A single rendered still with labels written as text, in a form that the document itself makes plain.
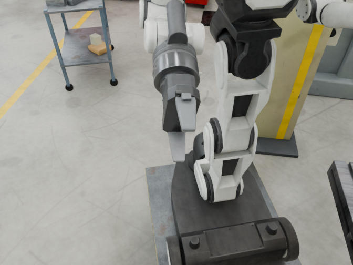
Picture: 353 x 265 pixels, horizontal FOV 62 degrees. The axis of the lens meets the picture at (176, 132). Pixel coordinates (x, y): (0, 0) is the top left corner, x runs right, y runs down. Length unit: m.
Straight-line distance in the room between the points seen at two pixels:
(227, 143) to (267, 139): 1.56
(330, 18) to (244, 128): 0.42
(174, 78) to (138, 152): 2.01
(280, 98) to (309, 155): 0.58
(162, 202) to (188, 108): 1.29
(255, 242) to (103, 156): 1.51
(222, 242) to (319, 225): 1.05
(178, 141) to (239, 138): 0.58
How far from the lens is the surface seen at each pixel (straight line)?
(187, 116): 0.45
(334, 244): 2.27
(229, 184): 1.34
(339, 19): 0.97
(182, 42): 0.57
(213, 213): 1.49
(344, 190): 1.23
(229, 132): 1.06
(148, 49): 0.62
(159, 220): 1.65
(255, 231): 1.45
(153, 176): 1.82
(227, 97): 0.95
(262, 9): 0.82
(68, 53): 3.31
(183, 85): 0.48
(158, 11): 0.86
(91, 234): 2.14
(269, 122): 2.55
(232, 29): 0.87
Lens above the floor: 1.85
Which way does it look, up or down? 44 degrees down
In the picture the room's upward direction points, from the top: straight up
